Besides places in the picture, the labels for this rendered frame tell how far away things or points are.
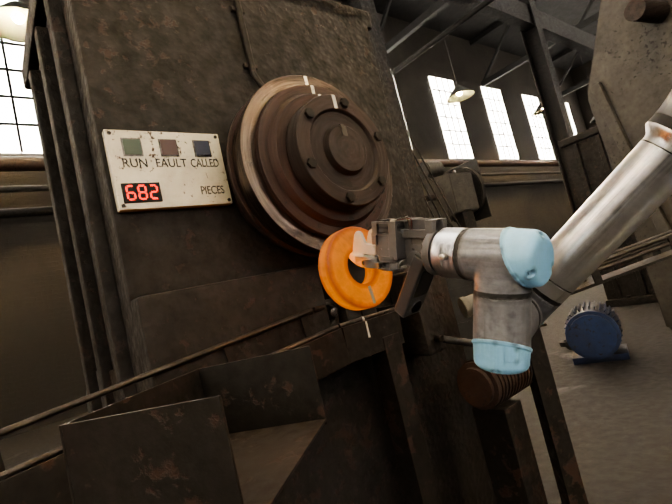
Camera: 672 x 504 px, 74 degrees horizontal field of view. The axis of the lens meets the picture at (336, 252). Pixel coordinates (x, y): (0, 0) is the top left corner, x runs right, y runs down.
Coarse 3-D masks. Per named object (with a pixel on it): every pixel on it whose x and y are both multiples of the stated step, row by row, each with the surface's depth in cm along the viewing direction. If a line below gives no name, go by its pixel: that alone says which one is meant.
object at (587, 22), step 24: (384, 0) 1116; (408, 0) 1139; (432, 0) 1164; (552, 0) 1305; (576, 0) 1337; (600, 0) 1371; (432, 24) 1279; (480, 24) 1343; (504, 24) 1377; (576, 24) 1491; (504, 48) 1541; (552, 48) 1634; (504, 72) 1349
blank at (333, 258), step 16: (336, 240) 79; (352, 240) 82; (320, 256) 79; (336, 256) 78; (320, 272) 79; (336, 272) 78; (368, 272) 85; (384, 272) 84; (336, 288) 77; (352, 288) 79; (368, 288) 81; (384, 288) 83; (352, 304) 78; (368, 304) 80
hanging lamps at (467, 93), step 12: (12, 0) 465; (0, 12) 465; (12, 12) 476; (24, 12) 480; (0, 24) 473; (12, 24) 482; (24, 24) 487; (0, 36) 479; (12, 36) 487; (24, 36) 493; (456, 96) 997; (468, 96) 992; (540, 108) 1210
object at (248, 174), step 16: (272, 80) 108; (288, 80) 111; (320, 80) 118; (256, 96) 104; (272, 96) 107; (256, 112) 103; (240, 128) 99; (240, 144) 98; (240, 160) 98; (256, 160) 100; (240, 176) 101; (256, 176) 99; (256, 192) 98; (256, 208) 102; (272, 208) 100; (384, 208) 122; (272, 224) 103; (288, 224) 101; (288, 240) 106; (304, 240) 103; (320, 240) 106
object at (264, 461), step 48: (192, 384) 71; (240, 384) 71; (288, 384) 69; (96, 432) 47; (144, 432) 45; (192, 432) 44; (240, 432) 70; (288, 432) 65; (96, 480) 47; (144, 480) 45; (192, 480) 44; (240, 480) 54
